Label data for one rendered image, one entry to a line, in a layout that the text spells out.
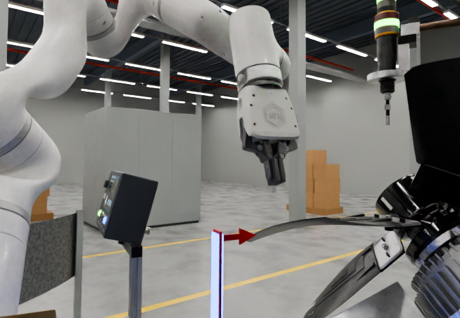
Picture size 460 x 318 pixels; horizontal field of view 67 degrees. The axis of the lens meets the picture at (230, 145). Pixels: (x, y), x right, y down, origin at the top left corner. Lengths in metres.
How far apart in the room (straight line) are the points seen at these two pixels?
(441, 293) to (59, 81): 0.76
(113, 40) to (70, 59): 0.18
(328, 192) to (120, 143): 5.03
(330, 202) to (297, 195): 2.25
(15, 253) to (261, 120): 0.40
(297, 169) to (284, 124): 6.21
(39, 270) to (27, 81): 1.65
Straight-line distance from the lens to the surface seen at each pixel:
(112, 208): 1.04
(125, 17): 0.93
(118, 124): 6.58
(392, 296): 0.70
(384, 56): 0.72
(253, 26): 0.66
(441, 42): 14.25
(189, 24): 0.76
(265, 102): 0.60
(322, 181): 8.88
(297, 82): 6.98
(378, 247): 0.85
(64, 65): 0.79
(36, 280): 2.25
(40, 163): 0.71
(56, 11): 0.87
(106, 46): 0.95
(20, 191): 0.61
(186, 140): 7.15
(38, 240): 2.21
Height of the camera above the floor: 1.29
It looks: 3 degrees up
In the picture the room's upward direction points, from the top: straight up
